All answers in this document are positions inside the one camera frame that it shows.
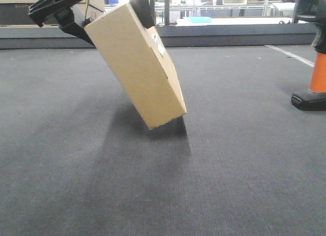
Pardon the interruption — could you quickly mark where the black orange barcode scanner gun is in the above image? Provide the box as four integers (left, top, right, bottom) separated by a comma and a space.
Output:
291, 0, 325, 111

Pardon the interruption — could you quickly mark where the small brown cardboard package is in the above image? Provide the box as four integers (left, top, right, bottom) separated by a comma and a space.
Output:
85, 3, 186, 129

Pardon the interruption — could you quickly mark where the blue flat tray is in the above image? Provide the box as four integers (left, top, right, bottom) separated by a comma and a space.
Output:
184, 16, 212, 23

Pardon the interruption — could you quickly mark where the white tape strip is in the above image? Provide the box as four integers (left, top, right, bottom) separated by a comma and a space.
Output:
265, 45, 314, 68

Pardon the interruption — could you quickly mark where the white background table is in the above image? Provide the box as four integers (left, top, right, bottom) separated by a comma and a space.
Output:
176, 17, 292, 26

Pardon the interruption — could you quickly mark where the grey felt table edge rail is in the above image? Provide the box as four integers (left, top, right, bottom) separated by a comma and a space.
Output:
1, 23, 317, 49

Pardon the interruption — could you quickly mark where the dark vertical post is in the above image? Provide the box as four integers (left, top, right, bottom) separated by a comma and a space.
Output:
164, 0, 170, 26

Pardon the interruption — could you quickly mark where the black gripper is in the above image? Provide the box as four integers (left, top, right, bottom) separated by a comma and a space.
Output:
28, 0, 94, 46

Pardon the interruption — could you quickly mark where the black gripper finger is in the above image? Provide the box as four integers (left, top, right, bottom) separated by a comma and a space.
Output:
130, 0, 154, 28

